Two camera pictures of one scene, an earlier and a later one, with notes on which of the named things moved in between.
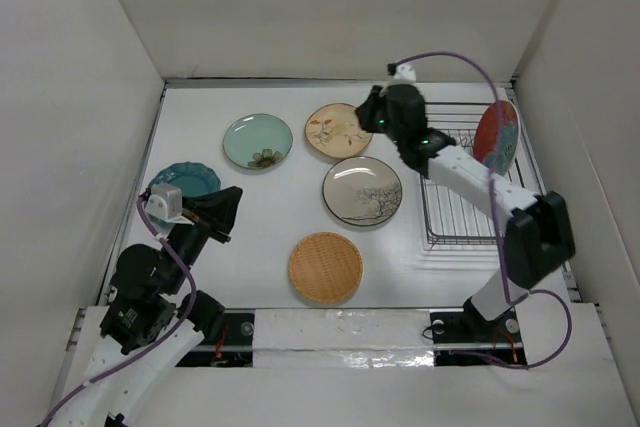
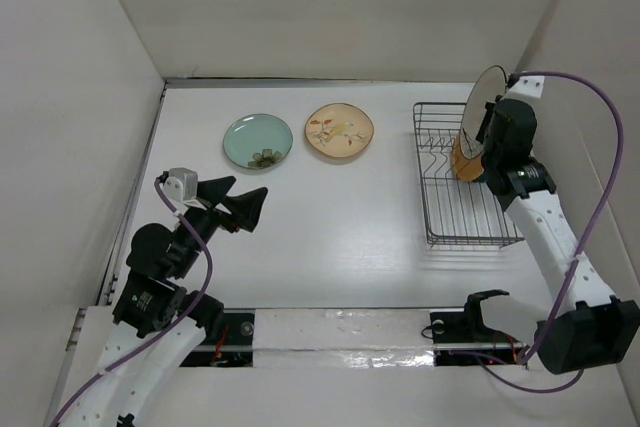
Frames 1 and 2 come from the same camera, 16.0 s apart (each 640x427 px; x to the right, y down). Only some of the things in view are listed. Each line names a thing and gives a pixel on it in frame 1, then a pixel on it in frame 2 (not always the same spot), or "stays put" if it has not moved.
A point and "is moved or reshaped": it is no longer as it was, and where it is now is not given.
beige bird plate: [334, 130] stays put
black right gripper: [365, 111] to [488, 118]
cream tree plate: [362, 191] to [488, 87]
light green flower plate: [257, 141] stays put
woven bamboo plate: [326, 267] is moved or reshaped
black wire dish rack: [454, 214] stays put
